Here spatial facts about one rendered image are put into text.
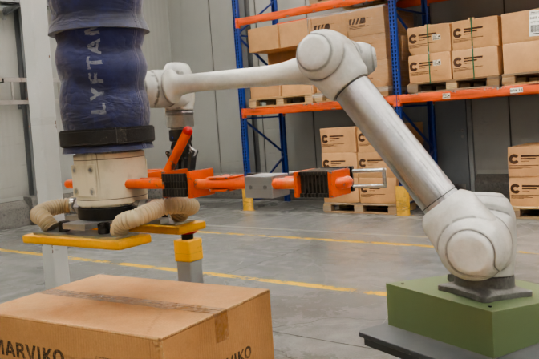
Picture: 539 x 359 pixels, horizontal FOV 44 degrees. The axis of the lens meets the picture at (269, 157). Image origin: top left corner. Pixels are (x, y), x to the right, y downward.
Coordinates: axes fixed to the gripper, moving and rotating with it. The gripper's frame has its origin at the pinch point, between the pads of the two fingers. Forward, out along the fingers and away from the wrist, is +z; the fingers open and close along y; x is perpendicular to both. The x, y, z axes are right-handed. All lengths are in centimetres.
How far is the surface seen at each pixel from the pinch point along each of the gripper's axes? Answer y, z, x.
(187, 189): -52, -5, 50
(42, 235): -15, 5, 62
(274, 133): 576, -31, -794
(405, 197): 256, 67, -654
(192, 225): -40, 5, 37
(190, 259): -2.5, 21.4, 1.2
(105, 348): -40, 27, 65
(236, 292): -47, 22, 30
